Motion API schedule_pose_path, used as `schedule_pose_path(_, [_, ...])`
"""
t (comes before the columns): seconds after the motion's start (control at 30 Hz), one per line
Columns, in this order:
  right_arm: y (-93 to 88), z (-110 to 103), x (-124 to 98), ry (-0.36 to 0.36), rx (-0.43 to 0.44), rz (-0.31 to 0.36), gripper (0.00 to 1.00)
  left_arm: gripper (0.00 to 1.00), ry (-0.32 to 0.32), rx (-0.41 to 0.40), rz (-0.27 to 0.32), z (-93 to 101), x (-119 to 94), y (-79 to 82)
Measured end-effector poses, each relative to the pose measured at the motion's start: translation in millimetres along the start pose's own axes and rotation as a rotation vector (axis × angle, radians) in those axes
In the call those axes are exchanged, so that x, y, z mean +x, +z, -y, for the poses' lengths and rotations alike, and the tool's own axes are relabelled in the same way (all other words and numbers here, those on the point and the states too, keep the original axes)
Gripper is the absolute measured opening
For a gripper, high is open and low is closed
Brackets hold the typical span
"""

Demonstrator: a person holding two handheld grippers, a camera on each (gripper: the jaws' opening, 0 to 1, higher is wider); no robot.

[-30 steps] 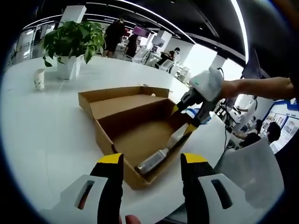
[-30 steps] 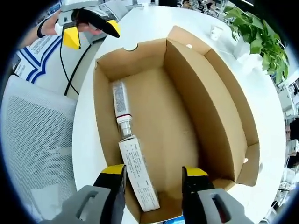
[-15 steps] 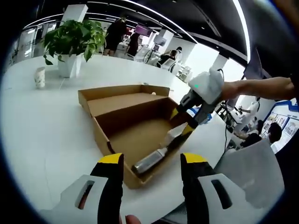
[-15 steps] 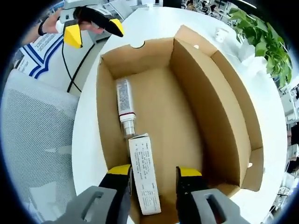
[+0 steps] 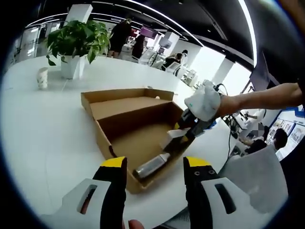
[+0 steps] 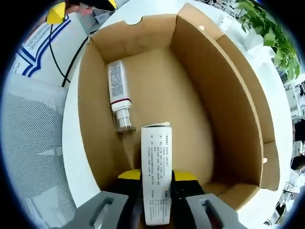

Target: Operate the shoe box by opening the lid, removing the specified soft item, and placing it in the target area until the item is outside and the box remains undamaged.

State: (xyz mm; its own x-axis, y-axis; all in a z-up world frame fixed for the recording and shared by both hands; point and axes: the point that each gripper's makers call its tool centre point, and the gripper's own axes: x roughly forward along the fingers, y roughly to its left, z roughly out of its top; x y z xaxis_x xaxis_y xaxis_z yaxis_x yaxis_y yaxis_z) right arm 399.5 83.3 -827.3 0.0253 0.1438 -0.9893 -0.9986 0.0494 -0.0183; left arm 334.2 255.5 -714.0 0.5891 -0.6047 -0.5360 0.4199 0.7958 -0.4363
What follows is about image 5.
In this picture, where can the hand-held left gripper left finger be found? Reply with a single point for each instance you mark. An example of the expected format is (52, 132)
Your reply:
(112, 186)

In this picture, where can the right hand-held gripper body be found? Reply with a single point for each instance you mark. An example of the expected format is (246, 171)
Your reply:
(205, 102)

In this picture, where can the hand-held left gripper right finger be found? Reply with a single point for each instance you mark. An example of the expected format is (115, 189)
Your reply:
(200, 183)

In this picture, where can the clear plastic bottle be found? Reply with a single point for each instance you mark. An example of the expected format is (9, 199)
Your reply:
(152, 165)

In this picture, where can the brown cardboard shoe box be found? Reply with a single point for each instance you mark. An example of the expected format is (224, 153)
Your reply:
(124, 105)

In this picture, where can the person's right hand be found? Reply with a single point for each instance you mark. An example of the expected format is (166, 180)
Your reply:
(228, 105)

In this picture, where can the person's left hand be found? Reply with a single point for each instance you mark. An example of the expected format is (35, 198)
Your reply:
(136, 224)

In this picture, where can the white ceiling light strip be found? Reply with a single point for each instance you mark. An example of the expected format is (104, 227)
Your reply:
(251, 31)

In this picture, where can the blue display board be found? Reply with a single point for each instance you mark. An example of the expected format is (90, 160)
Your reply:
(295, 133)

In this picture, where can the white paper cup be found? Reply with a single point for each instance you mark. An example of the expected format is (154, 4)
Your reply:
(43, 78)

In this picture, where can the green potted plant white pot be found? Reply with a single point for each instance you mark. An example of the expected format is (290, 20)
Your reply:
(76, 40)

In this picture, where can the white square pillar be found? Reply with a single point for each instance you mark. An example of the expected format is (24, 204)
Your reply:
(78, 13)

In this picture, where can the dark wall monitor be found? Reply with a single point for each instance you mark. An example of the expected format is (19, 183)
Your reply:
(261, 74)

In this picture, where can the purple wall screen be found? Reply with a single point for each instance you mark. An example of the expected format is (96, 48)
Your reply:
(147, 31)

